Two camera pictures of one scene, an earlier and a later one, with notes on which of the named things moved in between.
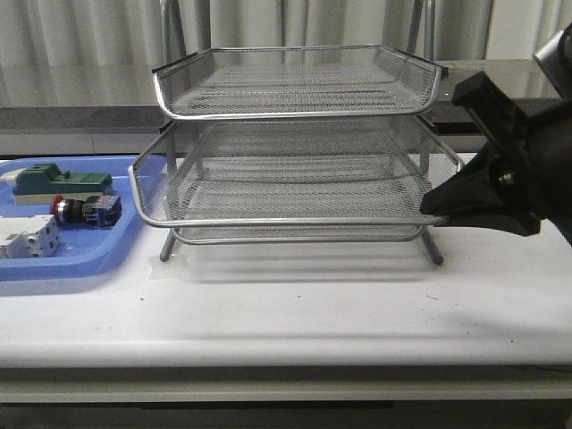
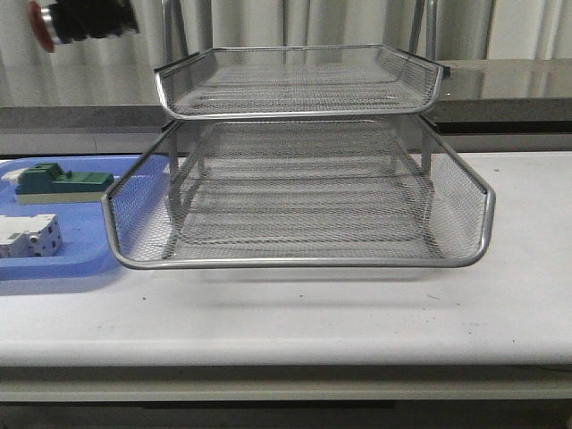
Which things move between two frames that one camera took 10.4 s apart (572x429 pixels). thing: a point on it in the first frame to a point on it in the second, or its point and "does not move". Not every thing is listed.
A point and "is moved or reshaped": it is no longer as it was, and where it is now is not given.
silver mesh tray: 304,81 does not move
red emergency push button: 96,211 to 56,21
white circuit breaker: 29,237 does not move
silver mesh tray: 288,172 is moved or reshaped
